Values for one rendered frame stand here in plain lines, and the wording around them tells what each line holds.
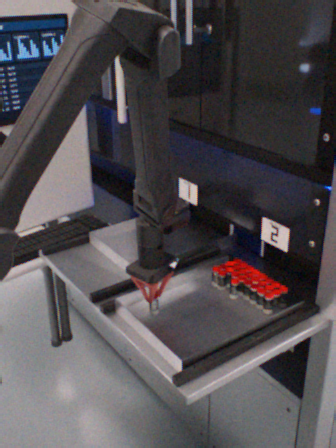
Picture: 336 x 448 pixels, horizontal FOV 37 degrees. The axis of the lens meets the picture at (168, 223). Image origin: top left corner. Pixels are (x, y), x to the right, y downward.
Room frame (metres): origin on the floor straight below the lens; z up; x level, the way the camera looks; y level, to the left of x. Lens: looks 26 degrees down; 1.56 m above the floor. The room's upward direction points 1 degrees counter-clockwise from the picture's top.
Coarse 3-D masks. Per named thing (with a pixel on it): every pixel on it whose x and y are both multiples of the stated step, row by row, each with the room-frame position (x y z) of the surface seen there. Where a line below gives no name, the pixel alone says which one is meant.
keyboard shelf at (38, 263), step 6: (30, 228) 1.57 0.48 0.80; (36, 228) 1.57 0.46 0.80; (42, 228) 1.57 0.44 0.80; (18, 234) 1.52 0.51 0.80; (24, 234) 1.52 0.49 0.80; (36, 258) 1.34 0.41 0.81; (24, 264) 1.31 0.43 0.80; (30, 264) 1.31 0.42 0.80; (36, 264) 1.31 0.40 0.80; (42, 264) 1.32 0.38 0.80; (12, 270) 1.28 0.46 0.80; (18, 270) 1.28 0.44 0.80; (24, 270) 1.29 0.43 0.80; (30, 270) 1.30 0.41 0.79; (12, 276) 1.26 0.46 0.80; (18, 276) 1.27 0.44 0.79
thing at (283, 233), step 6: (264, 222) 1.09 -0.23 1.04; (270, 222) 1.08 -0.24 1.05; (264, 228) 1.09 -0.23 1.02; (270, 228) 1.08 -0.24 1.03; (282, 228) 1.05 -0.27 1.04; (288, 228) 1.03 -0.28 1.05; (264, 234) 1.09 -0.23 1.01; (270, 234) 1.08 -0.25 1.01; (282, 234) 1.05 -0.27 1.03; (288, 234) 1.03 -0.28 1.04; (264, 240) 1.09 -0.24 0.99; (270, 240) 1.07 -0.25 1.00; (276, 240) 1.06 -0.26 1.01; (282, 240) 1.04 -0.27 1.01; (276, 246) 1.06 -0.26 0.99; (282, 246) 1.04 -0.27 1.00
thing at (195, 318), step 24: (216, 264) 1.13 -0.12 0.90; (168, 288) 1.04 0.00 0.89; (192, 288) 1.05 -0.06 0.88; (216, 288) 1.05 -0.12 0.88; (120, 312) 0.94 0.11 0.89; (144, 312) 0.95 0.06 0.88; (168, 312) 0.95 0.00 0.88; (192, 312) 0.95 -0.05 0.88; (216, 312) 0.95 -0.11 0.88; (240, 312) 0.95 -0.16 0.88; (288, 312) 0.91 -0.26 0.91; (144, 336) 0.86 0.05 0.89; (168, 336) 0.86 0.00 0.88; (192, 336) 0.86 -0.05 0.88; (216, 336) 0.86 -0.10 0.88; (240, 336) 0.83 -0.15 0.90; (168, 360) 0.78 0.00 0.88; (192, 360) 0.76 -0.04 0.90
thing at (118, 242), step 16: (128, 224) 1.37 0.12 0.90; (192, 224) 1.41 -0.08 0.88; (96, 240) 1.27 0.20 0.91; (112, 240) 1.31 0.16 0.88; (128, 240) 1.31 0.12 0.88; (176, 240) 1.30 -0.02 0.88; (192, 240) 1.30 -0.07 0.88; (208, 240) 1.30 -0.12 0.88; (224, 240) 1.25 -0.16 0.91; (112, 256) 1.19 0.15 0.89; (128, 256) 1.21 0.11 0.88
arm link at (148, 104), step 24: (168, 48) 0.71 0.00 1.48; (144, 72) 0.73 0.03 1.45; (168, 72) 0.72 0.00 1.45; (144, 96) 0.76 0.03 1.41; (144, 120) 0.78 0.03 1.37; (144, 144) 0.81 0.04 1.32; (168, 144) 0.84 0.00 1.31; (144, 168) 0.84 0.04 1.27; (168, 168) 0.87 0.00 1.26; (144, 192) 0.88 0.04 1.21; (168, 192) 0.88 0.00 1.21
